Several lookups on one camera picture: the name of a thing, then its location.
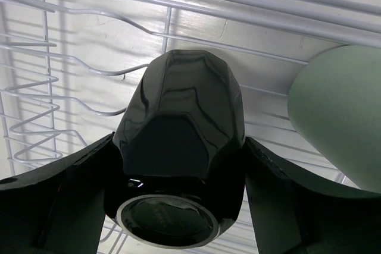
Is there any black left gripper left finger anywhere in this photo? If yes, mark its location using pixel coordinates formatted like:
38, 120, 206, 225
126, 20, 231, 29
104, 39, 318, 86
1, 134, 118, 253

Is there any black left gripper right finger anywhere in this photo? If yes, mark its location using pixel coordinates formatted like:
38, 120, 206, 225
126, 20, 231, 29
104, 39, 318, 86
243, 137, 380, 253

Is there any light green plastic cup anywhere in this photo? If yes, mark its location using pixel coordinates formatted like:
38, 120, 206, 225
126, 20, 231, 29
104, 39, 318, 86
287, 45, 380, 193

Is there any black mug cream interior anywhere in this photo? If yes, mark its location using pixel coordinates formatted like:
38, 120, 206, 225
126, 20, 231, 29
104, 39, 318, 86
104, 49, 245, 249

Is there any clear wire dish rack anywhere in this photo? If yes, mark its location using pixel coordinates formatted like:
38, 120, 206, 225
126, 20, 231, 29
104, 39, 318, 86
0, 0, 381, 254

